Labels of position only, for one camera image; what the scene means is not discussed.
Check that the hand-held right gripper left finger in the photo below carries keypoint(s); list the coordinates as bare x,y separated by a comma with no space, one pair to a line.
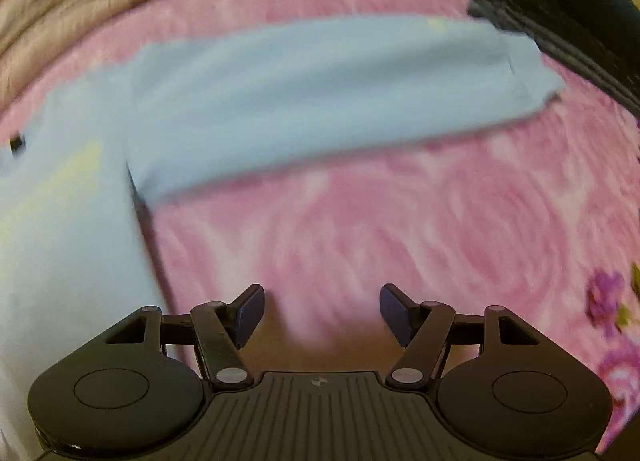
250,316

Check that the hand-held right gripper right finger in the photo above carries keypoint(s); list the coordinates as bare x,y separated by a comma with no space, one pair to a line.
395,316

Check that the light blue sweatshirt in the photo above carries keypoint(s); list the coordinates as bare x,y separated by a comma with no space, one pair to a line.
300,106

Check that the pink floral blanket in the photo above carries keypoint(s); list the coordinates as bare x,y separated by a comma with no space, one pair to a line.
375,221

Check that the dark folded garment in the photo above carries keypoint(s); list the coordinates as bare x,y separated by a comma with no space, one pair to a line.
560,1

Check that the grey lilac duvet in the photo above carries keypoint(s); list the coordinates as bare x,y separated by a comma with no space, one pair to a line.
60,1

